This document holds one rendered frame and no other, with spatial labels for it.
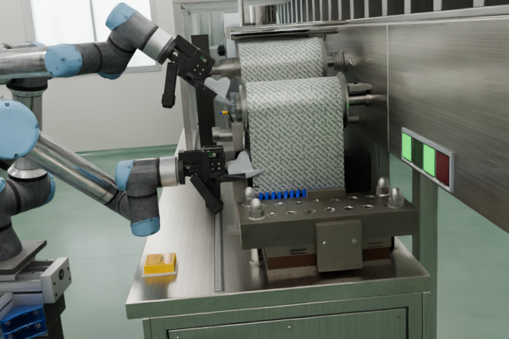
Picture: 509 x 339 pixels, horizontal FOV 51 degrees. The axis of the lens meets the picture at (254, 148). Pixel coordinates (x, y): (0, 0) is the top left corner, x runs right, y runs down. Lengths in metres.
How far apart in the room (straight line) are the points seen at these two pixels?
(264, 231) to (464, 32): 0.59
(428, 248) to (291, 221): 0.60
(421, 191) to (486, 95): 0.80
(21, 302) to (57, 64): 0.81
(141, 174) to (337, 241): 0.49
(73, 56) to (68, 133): 5.95
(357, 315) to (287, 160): 0.41
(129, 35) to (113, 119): 5.76
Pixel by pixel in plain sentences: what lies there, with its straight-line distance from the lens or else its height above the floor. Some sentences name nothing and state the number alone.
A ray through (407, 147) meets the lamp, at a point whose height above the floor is 1.18.
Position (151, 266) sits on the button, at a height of 0.92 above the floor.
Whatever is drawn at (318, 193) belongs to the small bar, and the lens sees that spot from 1.33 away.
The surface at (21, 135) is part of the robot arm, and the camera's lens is 1.19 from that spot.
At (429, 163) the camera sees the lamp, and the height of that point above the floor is 1.18.
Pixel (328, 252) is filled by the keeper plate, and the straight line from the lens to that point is 1.21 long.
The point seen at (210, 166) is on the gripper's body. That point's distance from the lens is 1.32.
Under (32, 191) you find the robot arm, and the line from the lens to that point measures 1.82.
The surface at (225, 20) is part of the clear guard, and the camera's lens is 2.34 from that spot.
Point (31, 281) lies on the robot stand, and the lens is 1.77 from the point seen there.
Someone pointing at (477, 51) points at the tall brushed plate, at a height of 1.39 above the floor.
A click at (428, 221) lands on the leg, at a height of 0.87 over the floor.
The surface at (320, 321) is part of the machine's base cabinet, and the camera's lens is 1.24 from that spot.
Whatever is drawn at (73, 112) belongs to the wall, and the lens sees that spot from 7.17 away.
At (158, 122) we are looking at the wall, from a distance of 7.00.
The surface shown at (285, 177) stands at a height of 1.07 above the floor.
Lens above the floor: 1.44
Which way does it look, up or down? 12 degrees down
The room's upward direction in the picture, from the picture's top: 4 degrees counter-clockwise
